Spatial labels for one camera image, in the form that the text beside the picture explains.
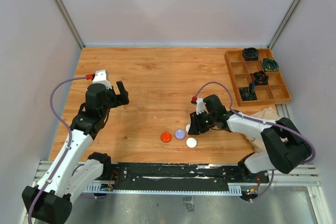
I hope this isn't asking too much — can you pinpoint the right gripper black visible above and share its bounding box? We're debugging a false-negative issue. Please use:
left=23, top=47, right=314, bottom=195
left=188, top=109, right=216, bottom=135

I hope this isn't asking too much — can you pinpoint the white earbud charging case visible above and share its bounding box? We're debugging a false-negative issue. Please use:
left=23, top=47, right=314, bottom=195
left=186, top=137, right=197, bottom=148

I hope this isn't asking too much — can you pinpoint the purple earbud charging case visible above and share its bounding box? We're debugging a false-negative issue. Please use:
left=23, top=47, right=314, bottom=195
left=174, top=129, right=185, bottom=140

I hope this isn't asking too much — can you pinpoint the orange earbud charging case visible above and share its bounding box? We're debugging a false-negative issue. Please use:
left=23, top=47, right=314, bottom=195
left=160, top=132, right=172, bottom=143

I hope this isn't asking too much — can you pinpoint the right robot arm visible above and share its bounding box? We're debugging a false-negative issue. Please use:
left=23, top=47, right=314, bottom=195
left=188, top=94, right=313, bottom=182

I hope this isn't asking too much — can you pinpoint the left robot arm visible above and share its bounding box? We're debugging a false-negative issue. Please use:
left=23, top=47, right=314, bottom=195
left=22, top=80, right=129, bottom=223

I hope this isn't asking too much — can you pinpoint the dark blue rolled sock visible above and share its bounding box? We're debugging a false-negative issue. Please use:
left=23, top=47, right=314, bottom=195
left=239, top=82, right=257, bottom=101

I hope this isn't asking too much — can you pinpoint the wooden compartment tray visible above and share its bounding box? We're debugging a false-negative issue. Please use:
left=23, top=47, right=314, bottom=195
left=225, top=48, right=291, bottom=106

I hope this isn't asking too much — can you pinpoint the beige cloth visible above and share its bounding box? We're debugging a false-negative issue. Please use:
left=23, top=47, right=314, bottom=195
left=245, top=107, right=280, bottom=153

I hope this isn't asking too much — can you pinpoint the black orange rolled sock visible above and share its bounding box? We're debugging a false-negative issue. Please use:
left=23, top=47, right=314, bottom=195
left=251, top=71, right=269, bottom=86

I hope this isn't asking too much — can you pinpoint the dark green rolled sock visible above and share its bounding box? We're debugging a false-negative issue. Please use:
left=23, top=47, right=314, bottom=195
left=261, top=58, right=279, bottom=72

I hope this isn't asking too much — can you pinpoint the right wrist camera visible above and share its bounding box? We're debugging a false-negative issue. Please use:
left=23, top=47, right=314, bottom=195
left=191, top=97, right=206, bottom=115

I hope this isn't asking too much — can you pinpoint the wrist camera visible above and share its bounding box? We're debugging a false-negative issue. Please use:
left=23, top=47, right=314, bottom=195
left=191, top=97, right=206, bottom=115
left=86, top=69, right=112, bottom=89

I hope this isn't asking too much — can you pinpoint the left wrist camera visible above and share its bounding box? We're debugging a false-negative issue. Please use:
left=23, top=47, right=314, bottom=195
left=86, top=69, right=112, bottom=89

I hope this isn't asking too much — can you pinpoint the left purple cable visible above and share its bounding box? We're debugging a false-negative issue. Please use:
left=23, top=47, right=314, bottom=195
left=27, top=76, right=90, bottom=224

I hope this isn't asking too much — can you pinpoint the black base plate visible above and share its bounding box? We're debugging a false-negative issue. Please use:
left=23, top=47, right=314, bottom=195
left=101, top=163, right=269, bottom=193

